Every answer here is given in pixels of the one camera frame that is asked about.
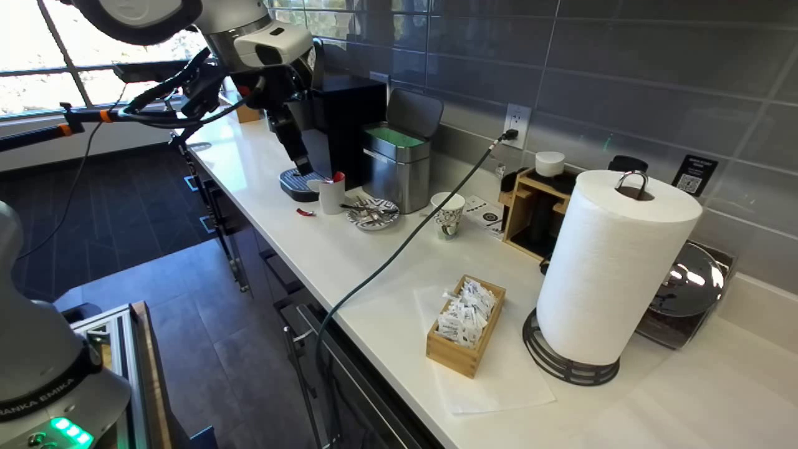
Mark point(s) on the patterned paper cup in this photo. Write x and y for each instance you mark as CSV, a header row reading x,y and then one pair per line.
x,y
450,210

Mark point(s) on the white lidded jar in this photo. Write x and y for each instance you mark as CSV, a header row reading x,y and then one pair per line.
x,y
550,164

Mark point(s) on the patterned paper plate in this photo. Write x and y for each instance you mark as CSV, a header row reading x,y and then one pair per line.
x,y
373,215

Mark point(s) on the wooden condiment organizer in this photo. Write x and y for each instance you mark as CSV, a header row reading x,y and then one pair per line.
x,y
534,210

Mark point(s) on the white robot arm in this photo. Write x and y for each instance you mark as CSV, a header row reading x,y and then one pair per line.
x,y
51,372

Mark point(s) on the black coffee machine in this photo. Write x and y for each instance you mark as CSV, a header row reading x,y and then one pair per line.
x,y
333,120

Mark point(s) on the small black sign card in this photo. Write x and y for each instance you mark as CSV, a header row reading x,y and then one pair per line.
x,y
694,174

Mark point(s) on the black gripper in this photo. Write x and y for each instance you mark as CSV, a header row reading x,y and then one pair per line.
x,y
269,94

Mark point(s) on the stainless steel bin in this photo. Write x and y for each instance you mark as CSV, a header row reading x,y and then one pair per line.
x,y
400,150

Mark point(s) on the white wall outlet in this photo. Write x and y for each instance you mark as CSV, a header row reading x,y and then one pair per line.
x,y
517,124

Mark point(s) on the black paper towel holder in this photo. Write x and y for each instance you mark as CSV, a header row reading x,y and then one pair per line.
x,y
561,369

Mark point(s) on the wooden sugar packet box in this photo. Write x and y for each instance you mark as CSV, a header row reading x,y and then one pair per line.
x,y
464,326

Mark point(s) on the white cup with red packets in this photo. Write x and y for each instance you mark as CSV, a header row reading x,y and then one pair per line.
x,y
333,194

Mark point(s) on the white paper towel roll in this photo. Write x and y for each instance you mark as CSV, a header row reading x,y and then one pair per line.
x,y
615,249

